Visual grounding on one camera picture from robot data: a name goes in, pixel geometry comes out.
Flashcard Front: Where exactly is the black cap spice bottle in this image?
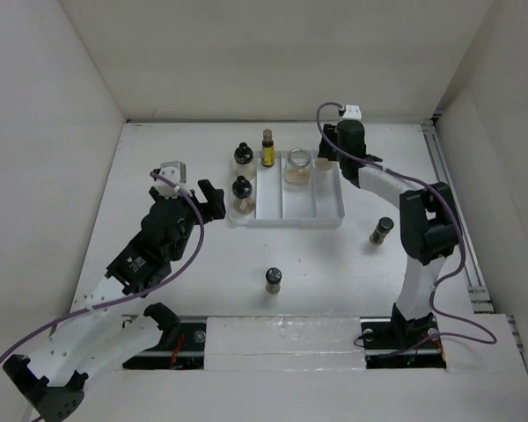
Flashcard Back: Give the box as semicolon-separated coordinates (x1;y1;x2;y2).
231;176;255;215

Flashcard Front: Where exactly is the wide glass jar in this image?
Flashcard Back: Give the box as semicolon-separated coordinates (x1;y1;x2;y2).
284;149;312;185

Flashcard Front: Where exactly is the black knob spice bottle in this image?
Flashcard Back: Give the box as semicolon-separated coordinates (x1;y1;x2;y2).
233;142;256;180

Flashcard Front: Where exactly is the yellow liquid bottle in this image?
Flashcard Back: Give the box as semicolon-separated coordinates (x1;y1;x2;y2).
260;128;275;168

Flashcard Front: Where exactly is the small black cap bottle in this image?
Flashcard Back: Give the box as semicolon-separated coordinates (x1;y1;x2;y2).
265;267;282;295

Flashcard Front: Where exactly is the dark cap spice jar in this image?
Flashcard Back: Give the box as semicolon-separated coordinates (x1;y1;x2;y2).
369;216;394;245

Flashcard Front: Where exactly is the cream cap spice bottle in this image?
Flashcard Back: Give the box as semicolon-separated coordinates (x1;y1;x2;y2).
314;157;334;171

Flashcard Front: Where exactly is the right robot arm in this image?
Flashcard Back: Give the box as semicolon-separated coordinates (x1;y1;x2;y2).
318;119;461;349

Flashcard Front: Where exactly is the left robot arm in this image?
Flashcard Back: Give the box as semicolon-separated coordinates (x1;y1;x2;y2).
3;176;226;421

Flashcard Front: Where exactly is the white divided tray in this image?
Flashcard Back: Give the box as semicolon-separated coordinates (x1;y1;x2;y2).
229;150;345;229

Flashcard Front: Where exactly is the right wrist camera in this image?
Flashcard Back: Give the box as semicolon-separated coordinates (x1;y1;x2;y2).
339;105;363;120

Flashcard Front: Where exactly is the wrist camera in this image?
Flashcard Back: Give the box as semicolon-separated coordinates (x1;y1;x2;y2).
339;105;363;120
153;161;189;199

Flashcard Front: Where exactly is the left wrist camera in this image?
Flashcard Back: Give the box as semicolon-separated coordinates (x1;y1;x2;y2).
153;161;189;199

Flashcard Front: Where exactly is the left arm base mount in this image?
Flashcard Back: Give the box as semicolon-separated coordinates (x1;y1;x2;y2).
122;303;207;371

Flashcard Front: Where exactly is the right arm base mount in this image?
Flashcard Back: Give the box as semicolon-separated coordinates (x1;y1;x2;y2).
355;315;447;370

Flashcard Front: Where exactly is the aluminium rail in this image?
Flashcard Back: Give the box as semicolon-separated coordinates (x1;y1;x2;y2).
421;119;495;314

